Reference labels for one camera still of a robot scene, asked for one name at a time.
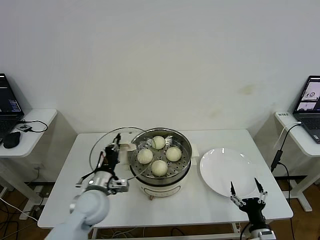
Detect steel perforated steamer basket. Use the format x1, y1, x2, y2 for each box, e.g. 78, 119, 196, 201
120, 127, 200, 179

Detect small black usb hub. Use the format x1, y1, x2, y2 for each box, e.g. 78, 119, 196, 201
16, 123, 33, 133

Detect white steamed baozi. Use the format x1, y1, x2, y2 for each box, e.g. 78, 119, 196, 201
151, 159, 169, 177
136, 148, 154, 165
165, 146, 183, 162
150, 135, 166, 150

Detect black laptop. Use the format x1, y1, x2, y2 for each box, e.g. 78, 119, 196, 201
0, 73, 25, 141

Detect black computer mouse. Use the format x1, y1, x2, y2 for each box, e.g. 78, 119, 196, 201
2, 131, 22, 150

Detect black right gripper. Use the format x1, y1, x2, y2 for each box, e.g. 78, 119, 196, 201
230, 177, 268, 231

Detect black cable with adapter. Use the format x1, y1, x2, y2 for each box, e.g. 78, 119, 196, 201
270, 123, 303, 201

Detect cream electric cooker base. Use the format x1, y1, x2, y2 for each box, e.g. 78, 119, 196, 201
128, 163, 192, 201

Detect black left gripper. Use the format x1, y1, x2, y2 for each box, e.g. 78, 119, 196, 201
97, 133, 122, 173

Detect glass lid with cream handle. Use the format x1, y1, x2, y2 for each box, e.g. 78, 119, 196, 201
89, 126, 152, 181

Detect black hub cable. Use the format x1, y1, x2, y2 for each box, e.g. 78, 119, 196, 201
18, 119, 48, 133

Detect white round plate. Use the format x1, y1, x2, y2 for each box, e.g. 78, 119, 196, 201
199, 148, 259, 198

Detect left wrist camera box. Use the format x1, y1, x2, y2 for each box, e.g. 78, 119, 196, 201
111, 178, 130, 194

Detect white floor cable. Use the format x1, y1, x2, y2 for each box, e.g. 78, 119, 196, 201
0, 197, 40, 222

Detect white side desk with label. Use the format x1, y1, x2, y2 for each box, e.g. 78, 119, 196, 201
273, 111, 320, 213

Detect tangled cables under table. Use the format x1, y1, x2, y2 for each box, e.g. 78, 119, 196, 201
97, 226, 156, 240

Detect white table frame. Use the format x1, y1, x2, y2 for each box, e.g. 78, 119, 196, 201
91, 219, 251, 240

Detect grey laptop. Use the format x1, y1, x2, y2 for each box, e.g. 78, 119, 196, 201
291, 75, 320, 145

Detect white side desk with mouse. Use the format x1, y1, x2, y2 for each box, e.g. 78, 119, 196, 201
0, 109, 59, 221

